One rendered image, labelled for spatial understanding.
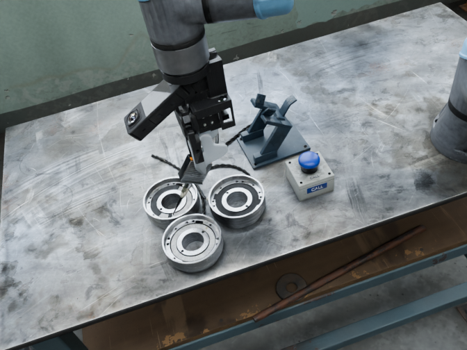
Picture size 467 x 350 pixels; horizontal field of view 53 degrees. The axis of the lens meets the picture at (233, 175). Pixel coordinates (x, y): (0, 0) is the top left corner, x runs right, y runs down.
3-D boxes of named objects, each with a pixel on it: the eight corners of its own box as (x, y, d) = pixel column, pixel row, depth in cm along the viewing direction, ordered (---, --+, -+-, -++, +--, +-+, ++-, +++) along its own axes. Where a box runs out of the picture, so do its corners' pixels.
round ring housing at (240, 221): (271, 191, 92) (269, 177, 89) (259, 235, 85) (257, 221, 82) (219, 185, 95) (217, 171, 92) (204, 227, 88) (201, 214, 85)
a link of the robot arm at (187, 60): (157, 57, 60) (144, 28, 66) (165, 86, 64) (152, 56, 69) (212, 40, 61) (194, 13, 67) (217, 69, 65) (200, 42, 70)
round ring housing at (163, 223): (190, 236, 87) (186, 223, 84) (140, 228, 90) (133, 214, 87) (208, 194, 94) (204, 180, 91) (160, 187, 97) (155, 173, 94)
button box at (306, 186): (299, 202, 89) (299, 185, 86) (285, 176, 94) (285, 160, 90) (339, 189, 90) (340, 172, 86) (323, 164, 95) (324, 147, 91)
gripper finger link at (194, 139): (207, 166, 75) (195, 121, 69) (198, 169, 75) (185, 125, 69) (199, 149, 78) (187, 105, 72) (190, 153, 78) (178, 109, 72)
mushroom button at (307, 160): (304, 185, 89) (303, 167, 85) (295, 171, 91) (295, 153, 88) (323, 179, 89) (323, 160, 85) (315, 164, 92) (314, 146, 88)
